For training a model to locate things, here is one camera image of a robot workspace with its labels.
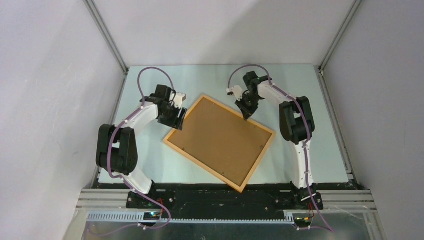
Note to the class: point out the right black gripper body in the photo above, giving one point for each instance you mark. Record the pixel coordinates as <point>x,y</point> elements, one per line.
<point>252,98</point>

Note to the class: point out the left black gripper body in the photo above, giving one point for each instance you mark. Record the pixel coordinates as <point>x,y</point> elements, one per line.
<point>170,118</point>

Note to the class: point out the brown backing board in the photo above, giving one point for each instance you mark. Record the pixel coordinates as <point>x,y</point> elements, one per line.
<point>218,142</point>

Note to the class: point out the orange wooden picture frame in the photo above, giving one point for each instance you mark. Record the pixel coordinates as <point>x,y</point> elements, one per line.
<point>185,155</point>

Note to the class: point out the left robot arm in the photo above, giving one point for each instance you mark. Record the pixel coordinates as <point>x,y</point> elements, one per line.
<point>117,151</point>

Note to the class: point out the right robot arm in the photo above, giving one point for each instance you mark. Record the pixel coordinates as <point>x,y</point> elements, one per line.
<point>296,125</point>

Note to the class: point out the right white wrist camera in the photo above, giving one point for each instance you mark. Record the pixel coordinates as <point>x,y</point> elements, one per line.
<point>235,91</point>

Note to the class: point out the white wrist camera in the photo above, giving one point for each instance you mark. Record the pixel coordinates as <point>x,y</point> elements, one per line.
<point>235,91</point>
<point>178,100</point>

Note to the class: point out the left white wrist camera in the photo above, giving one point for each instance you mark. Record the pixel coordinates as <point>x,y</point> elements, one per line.
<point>178,100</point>

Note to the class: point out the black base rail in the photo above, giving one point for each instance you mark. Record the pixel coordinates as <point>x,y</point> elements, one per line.
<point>219,202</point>

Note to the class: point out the aluminium frame front rail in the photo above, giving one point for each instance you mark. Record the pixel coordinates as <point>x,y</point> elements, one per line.
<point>341,212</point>

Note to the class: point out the left aluminium corner post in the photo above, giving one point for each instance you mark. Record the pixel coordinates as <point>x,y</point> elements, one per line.
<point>106,34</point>

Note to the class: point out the aluminium corner post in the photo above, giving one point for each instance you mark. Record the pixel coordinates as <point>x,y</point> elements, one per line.
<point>352,12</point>
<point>106,34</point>

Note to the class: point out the right aluminium corner post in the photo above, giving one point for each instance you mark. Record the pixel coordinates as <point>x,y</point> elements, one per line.
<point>352,12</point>

